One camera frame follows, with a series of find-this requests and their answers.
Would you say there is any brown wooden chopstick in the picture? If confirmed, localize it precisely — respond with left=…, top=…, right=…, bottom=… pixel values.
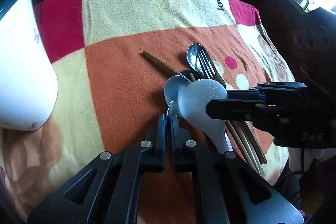
left=141, top=51, right=184, bottom=77

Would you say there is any white utensil holder teal rim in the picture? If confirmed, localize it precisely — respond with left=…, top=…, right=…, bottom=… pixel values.
left=0, top=0, right=58, bottom=131

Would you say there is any pale wooden chopstick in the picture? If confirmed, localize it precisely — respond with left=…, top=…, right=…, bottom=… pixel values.
left=239, top=122, right=267, bottom=165

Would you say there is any long steel spoon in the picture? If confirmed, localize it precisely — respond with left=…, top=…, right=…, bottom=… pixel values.
left=166, top=101, right=179, bottom=119

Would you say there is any patchwork colourful table blanket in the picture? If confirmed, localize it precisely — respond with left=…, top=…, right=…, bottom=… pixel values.
left=1, top=0, right=294, bottom=221

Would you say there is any steel fork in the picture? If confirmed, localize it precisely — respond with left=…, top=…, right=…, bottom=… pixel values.
left=197, top=50, right=226, bottom=88

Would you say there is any tan wooden chopstick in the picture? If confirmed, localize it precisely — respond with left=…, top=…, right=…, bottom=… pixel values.
left=226, top=121, right=262, bottom=175

